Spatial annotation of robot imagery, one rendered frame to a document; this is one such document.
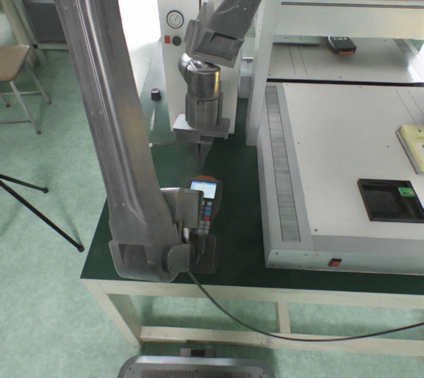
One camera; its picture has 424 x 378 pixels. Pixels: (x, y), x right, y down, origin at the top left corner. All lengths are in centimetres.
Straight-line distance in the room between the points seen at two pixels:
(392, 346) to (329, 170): 84
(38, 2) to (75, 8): 265
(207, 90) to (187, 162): 48
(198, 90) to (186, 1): 36
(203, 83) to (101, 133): 23
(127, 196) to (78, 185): 166
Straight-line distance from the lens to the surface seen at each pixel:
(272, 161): 87
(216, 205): 71
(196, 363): 124
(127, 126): 36
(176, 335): 137
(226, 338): 137
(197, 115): 56
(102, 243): 87
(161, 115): 117
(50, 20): 304
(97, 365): 156
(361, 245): 78
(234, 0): 48
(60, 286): 173
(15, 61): 235
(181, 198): 46
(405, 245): 83
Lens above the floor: 148
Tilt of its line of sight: 48 degrees down
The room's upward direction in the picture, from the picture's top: 1 degrees clockwise
